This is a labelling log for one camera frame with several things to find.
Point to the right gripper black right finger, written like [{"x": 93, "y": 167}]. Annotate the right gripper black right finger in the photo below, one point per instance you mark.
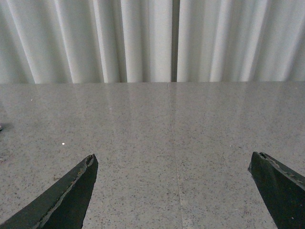
[{"x": 282, "y": 190}]

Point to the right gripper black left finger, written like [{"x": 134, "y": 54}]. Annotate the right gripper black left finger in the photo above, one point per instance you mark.
[{"x": 63, "y": 205}]

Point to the white pleated curtain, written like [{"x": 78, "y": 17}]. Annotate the white pleated curtain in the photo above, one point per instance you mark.
[{"x": 124, "y": 41}]

